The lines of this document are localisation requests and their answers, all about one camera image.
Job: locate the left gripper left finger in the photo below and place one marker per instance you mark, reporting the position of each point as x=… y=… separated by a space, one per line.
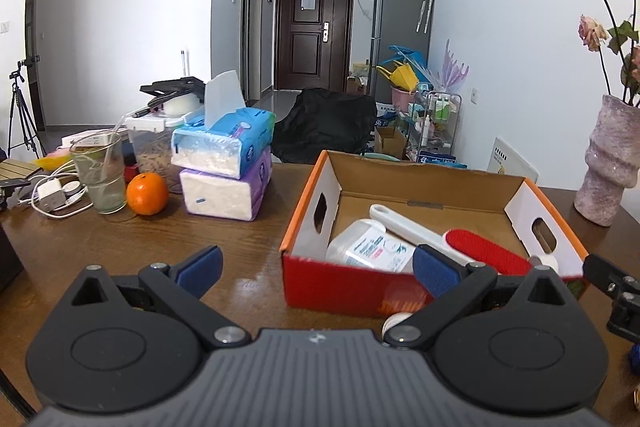
x=177 y=291

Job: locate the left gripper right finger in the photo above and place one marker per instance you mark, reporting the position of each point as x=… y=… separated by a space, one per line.
x=456 y=290

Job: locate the red white lint brush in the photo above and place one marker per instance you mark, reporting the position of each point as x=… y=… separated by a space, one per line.
x=459 y=245

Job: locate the blue ridged cap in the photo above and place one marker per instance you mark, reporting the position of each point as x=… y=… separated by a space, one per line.
x=634 y=359

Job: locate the white plastic bottle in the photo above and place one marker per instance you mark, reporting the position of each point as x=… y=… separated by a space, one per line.
x=367 y=244

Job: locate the white bottle cap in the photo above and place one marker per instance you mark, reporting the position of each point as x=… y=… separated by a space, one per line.
x=393 y=321

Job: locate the orange fruit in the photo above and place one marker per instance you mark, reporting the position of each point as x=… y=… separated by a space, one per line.
x=147 y=194

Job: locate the purple tissue pack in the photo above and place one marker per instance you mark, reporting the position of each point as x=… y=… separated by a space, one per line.
x=236 y=199

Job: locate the pink textured vase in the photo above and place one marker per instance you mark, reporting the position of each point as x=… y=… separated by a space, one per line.
x=612 y=158

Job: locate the red cardboard box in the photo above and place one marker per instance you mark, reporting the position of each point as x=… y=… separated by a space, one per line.
x=341 y=190

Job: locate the clear food container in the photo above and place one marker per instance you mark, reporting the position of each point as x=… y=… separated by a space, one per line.
x=150 y=136

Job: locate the clear drinking glass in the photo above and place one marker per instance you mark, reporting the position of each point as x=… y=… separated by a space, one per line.
x=100 y=165

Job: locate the blue tissue pack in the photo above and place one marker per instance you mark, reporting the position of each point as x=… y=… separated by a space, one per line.
x=226 y=137

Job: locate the black bag on chair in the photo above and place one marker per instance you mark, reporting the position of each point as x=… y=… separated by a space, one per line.
x=324 y=120

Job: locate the black tripod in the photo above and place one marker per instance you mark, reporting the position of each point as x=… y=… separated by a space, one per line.
x=19 y=112

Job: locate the grey refrigerator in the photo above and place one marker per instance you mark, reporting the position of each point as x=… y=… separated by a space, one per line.
x=394 y=23

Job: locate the dried pink roses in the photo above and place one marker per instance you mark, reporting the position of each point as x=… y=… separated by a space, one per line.
x=615 y=41

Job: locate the dark brown door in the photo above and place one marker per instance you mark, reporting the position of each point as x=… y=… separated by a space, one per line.
x=312 y=44

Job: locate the wire storage rack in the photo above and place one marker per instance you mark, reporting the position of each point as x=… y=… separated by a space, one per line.
x=432 y=127

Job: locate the white charger with cable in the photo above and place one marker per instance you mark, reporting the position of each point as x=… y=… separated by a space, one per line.
x=58 y=195

